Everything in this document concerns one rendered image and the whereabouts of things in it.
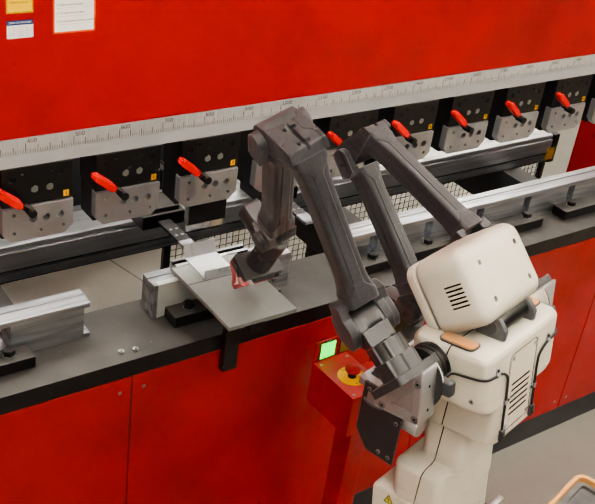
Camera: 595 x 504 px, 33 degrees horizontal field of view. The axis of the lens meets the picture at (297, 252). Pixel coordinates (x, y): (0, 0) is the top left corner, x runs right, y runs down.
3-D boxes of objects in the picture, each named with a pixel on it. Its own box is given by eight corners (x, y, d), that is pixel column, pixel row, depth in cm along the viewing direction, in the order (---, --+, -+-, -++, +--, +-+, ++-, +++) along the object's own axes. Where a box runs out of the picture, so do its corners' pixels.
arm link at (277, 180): (263, 150, 166) (316, 122, 169) (245, 126, 168) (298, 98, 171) (260, 259, 205) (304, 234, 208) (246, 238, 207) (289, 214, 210)
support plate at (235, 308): (229, 331, 216) (229, 327, 215) (171, 271, 233) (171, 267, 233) (296, 312, 225) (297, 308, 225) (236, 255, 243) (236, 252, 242)
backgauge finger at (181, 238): (171, 260, 238) (172, 242, 236) (122, 211, 256) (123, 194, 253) (214, 250, 245) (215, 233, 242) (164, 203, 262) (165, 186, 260)
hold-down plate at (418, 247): (362, 276, 264) (363, 267, 262) (349, 266, 267) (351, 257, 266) (444, 253, 280) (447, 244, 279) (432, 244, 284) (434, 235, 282)
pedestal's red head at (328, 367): (345, 437, 240) (356, 379, 231) (306, 399, 251) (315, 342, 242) (406, 412, 252) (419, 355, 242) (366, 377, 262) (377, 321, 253)
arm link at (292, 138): (275, 141, 159) (327, 113, 161) (242, 126, 170) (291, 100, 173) (360, 358, 179) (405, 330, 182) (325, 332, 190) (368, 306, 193)
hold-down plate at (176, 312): (174, 328, 233) (175, 318, 232) (163, 316, 237) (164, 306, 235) (279, 299, 250) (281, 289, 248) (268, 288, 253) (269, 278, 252)
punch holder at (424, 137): (384, 166, 254) (396, 107, 245) (364, 153, 259) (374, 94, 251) (428, 158, 262) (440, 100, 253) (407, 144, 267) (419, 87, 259)
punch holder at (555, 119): (544, 134, 286) (559, 80, 278) (523, 122, 292) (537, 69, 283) (578, 127, 294) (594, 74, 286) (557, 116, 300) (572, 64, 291)
